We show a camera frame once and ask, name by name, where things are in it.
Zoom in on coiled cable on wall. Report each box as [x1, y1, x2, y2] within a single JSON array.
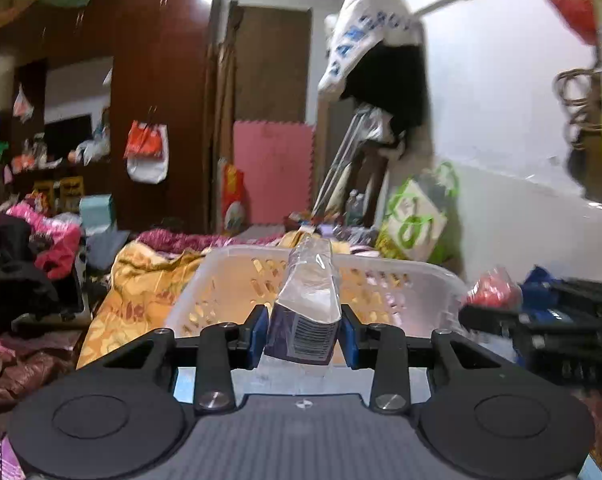
[[552, 66, 602, 151]]

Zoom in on green white shopping bag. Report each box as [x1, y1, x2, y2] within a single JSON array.
[[375, 162, 461, 266]]

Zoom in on pink foam mat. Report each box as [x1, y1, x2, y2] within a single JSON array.
[[234, 122, 314, 224]]

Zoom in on white plastic laundry basket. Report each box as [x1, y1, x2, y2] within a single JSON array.
[[165, 245, 467, 337]]

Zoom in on dark red wooden wardrobe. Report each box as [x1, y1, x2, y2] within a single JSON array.
[[0, 0, 221, 233]]

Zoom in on pink floral quilt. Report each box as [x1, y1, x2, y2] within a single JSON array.
[[7, 202, 83, 281]]

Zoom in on brown wooden door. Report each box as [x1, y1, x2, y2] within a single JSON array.
[[227, 1, 312, 122]]

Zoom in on orange white hanging bag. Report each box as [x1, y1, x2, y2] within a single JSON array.
[[124, 120, 170, 184]]

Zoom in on teal cardboard box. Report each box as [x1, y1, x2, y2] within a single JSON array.
[[80, 194, 115, 236]]

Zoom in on white hanging jacket blue letters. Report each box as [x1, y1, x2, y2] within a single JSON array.
[[317, 0, 423, 101]]

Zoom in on blue fabric bag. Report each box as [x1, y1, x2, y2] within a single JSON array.
[[519, 266, 578, 323]]

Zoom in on yellow patterned blanket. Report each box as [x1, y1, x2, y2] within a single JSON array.
[[76, 242, 205, 368]]

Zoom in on purple medicine box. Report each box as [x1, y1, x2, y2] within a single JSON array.
[[264, 235, 341, 366]]

